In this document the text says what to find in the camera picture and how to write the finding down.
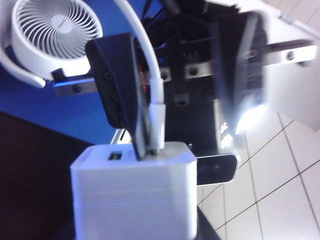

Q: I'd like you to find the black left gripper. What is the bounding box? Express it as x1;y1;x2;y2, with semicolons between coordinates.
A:
51;11;316;159

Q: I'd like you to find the white desk fan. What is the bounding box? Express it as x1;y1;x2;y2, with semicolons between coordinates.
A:
0;0;104;89

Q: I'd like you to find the white charging base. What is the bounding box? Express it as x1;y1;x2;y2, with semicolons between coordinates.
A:
69;141;199;240

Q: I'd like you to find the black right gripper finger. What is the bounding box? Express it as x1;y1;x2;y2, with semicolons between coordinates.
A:
197;206;222;240

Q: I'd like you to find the white Type-C charging cable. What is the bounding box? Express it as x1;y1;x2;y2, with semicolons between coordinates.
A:
111;0;167;154

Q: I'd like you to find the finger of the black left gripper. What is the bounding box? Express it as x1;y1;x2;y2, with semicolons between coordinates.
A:
84;31;152;161

